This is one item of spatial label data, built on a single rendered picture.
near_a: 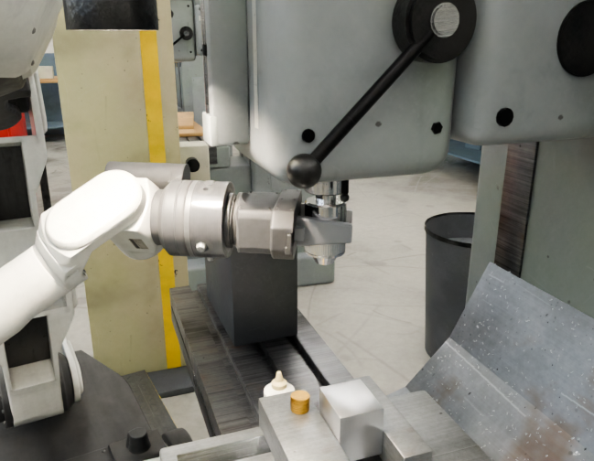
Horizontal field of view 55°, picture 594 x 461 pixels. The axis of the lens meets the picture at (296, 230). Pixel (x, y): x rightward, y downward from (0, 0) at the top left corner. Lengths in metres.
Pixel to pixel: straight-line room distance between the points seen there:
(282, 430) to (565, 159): 0.52
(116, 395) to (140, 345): 1.04
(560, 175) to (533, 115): 0.28
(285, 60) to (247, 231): 0.20
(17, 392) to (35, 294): 0.71
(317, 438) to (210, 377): 0.34
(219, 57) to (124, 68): 1.74
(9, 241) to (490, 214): 0.85
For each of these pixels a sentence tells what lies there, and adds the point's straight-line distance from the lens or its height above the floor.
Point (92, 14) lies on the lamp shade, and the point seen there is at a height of 1.46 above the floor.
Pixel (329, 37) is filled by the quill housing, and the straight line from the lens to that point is 0.51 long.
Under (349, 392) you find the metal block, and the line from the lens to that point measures 0.67.
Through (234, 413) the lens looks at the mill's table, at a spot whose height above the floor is 0.92.
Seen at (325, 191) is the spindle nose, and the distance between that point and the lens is 0.61.
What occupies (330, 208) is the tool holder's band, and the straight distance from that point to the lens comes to 0.62.
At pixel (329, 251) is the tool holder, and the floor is 1.22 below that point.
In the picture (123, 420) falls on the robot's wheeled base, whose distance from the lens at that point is 1.51.
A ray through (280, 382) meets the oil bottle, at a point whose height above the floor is 1.02.
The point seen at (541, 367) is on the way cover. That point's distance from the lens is 0.90.
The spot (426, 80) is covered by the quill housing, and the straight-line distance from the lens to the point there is 0.56.
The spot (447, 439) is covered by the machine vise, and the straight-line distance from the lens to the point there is 0.74.
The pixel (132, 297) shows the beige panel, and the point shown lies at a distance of 2.52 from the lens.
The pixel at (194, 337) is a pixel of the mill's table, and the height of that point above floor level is 0.92.
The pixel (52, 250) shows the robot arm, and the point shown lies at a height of 1.23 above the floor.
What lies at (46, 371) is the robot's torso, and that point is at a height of 0.76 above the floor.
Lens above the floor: 1.44
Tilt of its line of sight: 19 degrees down
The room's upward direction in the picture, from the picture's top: straight up
